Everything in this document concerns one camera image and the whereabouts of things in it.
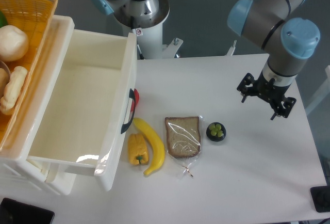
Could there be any dark purple mangosteen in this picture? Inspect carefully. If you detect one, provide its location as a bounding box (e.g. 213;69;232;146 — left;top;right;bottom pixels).
206;122;227;142

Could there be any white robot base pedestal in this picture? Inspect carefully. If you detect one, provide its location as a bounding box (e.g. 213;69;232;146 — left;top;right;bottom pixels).
114;0;183;59

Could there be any yellow bell pepper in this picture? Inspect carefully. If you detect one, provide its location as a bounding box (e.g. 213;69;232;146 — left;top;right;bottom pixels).
128;134;149;165

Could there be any green vegetable in basket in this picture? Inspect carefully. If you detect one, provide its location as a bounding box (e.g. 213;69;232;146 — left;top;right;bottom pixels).
0;11;8;28

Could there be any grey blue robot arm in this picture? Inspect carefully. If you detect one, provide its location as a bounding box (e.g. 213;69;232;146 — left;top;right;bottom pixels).
91;0;320;117

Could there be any black device at table edge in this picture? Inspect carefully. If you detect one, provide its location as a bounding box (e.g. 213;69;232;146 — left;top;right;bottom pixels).
310;186;329;213

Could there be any red apple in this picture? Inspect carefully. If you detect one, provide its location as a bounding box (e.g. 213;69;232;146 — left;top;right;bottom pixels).
131;89;140;111

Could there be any black tablet device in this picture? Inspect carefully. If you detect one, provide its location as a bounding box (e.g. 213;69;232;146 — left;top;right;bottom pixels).
1;198;55;224

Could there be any yellow banana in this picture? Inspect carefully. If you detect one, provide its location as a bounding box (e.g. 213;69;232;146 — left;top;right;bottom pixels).
133;118;165;177

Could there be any long white bread roll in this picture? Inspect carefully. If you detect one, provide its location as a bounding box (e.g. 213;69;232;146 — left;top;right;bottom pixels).
1;66;28;115

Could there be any beige bread piece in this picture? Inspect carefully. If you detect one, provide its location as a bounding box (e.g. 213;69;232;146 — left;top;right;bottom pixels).
0;68;9;98

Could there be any bread slice in plastic bag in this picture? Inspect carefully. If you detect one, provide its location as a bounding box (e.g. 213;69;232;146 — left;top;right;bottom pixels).
164;116;202;178

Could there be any round white bun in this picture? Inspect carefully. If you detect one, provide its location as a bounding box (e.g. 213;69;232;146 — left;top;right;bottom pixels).
1;25;29;62

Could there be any orange plastic basket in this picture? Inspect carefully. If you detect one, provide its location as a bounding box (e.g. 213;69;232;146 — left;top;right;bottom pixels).
1;0;58;147

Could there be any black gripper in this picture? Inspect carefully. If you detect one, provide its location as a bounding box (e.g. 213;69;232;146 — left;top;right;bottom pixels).
237;73;296;120

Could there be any white plastic drawer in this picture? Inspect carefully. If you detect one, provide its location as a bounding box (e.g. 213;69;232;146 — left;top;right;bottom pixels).
28;30;137;195

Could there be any white drawer cabinet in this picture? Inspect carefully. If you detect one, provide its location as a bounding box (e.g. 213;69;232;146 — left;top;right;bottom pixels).
1;15;76;195

